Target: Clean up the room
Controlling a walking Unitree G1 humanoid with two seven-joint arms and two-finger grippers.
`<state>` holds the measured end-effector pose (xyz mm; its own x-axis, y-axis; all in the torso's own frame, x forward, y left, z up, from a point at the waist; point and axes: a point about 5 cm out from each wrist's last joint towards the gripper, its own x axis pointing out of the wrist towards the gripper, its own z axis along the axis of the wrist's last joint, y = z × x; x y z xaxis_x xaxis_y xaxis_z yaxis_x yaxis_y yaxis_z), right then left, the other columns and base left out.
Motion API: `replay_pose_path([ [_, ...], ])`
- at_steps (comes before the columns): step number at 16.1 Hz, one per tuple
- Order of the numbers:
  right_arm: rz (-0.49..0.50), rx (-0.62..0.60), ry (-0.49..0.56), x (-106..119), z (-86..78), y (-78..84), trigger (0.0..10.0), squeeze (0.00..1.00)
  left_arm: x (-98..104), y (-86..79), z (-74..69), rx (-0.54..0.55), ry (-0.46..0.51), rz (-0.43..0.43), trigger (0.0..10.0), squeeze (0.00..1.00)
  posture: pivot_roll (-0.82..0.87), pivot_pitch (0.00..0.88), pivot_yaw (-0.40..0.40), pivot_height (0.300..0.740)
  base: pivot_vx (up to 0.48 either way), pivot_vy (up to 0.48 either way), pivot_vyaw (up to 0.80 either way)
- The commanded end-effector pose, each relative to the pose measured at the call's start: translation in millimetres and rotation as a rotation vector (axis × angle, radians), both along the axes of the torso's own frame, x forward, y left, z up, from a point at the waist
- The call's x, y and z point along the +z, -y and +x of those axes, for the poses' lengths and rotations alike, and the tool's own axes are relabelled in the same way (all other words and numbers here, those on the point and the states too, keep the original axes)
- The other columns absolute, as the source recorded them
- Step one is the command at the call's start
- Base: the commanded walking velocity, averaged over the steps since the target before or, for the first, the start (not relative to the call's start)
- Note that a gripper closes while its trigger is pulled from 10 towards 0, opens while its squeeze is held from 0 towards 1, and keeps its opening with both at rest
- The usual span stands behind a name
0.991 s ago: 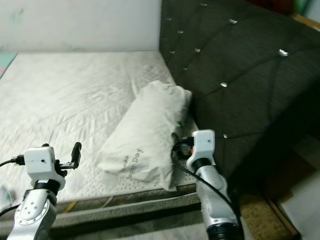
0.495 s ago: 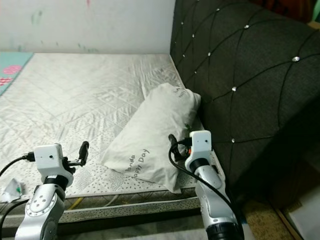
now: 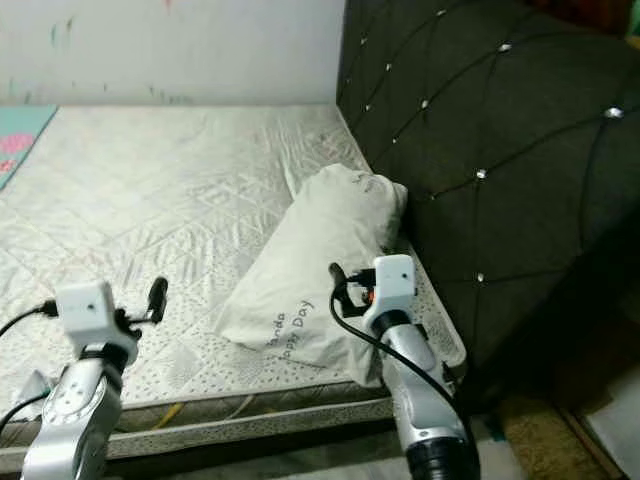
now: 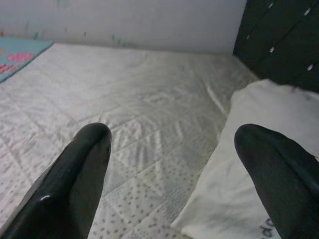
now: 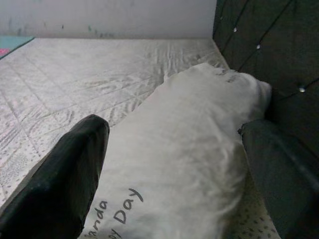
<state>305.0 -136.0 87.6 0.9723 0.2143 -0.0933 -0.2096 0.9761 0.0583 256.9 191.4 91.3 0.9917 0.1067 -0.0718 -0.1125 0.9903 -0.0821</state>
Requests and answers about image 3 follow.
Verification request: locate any white printed pillow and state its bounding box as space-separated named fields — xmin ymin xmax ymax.
xmin=213 ymin=163 xmax=409 ymax=387

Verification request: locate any white paper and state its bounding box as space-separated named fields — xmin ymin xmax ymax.
xmin=16 ymin=370 xmax=59 ymax=421

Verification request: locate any white quilted mattress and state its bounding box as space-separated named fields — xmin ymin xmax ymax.
xmin=0 ymin=104 xmax=469 ymax=476

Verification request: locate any teal blanket with colourful shapes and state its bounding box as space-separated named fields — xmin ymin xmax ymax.
xmin=0 ymin=105 xmax=59 ymax=189

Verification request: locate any dark tufted headboard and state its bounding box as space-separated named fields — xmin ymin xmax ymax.
xmin=336 ymin=0 xmax=640 ymax=391

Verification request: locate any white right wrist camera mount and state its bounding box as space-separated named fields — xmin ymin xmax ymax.
xmin=372 ymin=254 xmax=419 ymax=316

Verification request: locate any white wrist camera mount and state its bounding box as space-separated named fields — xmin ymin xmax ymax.
xmin=372 ymin=254 xmax=419 ymax=316
xmin=55 ymin=281 xmax=131 ymax=361

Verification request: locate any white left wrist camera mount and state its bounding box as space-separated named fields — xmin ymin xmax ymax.
xmin=55 ymin=281 xmax=131 ymax=361

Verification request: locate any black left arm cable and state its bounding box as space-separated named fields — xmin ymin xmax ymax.
xmin=0 ymin=298 xmax=61 ymax=433

